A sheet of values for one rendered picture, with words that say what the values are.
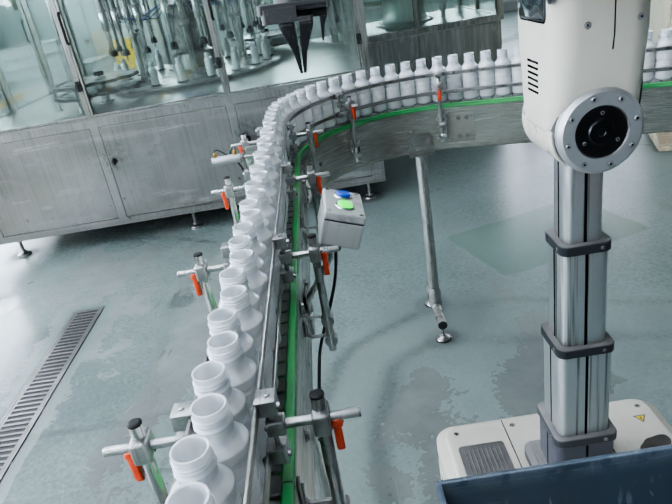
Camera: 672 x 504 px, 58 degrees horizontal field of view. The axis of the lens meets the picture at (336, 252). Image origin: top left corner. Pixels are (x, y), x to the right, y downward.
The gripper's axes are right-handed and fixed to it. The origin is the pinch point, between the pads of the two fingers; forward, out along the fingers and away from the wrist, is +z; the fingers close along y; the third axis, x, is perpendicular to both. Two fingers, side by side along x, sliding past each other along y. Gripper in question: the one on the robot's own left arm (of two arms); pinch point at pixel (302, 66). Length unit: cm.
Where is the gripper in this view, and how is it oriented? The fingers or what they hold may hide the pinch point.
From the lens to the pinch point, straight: 94.7
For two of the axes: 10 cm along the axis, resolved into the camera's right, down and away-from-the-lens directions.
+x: -0.4, -4.1, 9.1
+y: 9.9, -1.3, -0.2
